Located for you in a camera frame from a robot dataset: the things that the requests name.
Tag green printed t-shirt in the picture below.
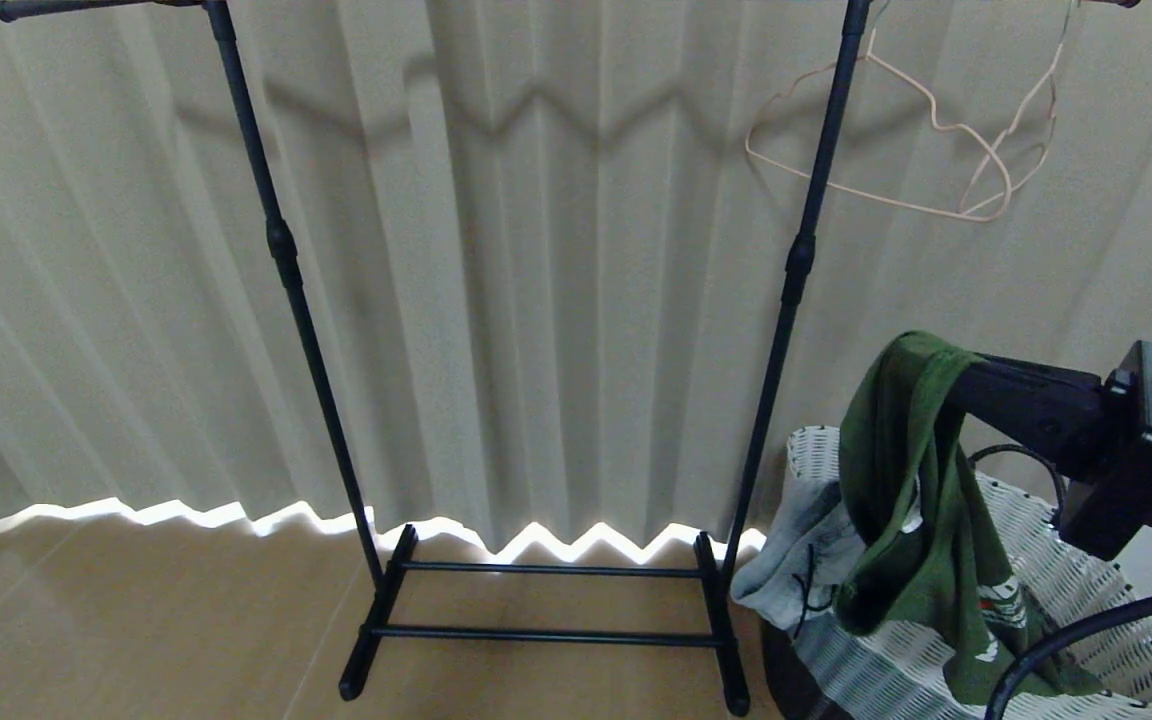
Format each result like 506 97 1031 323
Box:
832 329 1104 707

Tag pink clothes hanger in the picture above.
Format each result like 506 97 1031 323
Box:
743 28 1016 224
958 0 1084 217

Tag white laundry basket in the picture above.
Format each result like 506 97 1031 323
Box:
759 424 1152 720

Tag black clothes rack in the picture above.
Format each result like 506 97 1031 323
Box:
0 0 1144 718

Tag pale grey shorts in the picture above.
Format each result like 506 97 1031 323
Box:
730 478 924 633

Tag beige curtain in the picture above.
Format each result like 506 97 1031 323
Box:
0 0 1152 553

